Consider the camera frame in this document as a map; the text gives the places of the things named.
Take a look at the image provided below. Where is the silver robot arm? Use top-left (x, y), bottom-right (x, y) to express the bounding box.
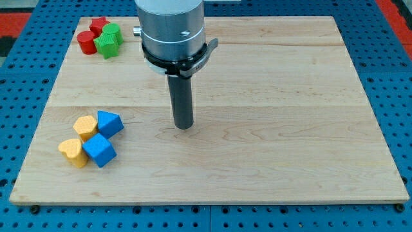
top-left (135, 0), bottom-right (205, 61)

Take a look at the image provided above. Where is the yellow pentagon block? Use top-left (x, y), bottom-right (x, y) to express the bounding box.
top-left (73, 115), bottom-right (98, 142)

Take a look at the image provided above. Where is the black clamp ring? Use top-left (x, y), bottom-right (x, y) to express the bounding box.
top-left (140, 37), bottom-right (219, 79)

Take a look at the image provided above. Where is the green star block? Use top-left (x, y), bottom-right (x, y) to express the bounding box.
top-left (93, 33), bottom-right (119, 59)

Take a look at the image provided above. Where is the green cylinder block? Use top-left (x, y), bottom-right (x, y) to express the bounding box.
top-left (102, 23), bottom-right (124, 45)

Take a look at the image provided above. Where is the red star block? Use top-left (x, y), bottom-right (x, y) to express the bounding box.
top-left (89, 17), bottom-right (110, 37)

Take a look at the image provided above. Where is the yellow heart block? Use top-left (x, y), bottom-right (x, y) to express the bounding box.
top-left (57, 139), bottom-right (88, 168)

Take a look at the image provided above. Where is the wooden board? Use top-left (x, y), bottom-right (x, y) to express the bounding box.
top-left (10, 16), bottom-right (409, 206)

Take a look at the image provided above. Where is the red cylinder block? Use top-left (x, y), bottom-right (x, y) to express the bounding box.
top-left (77, 31), bottom-right (97, 55)

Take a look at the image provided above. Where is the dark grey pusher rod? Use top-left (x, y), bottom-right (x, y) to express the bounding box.
top-left (167, 76), bottom-right (194, 130)

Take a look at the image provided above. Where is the blue cube block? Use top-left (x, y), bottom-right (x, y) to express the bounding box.
top-left (82, 133), bottom-right (117, 168)

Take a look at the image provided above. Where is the blue triangle block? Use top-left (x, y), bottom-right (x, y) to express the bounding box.
top-left (97, 110), bottom-right (124, 139)

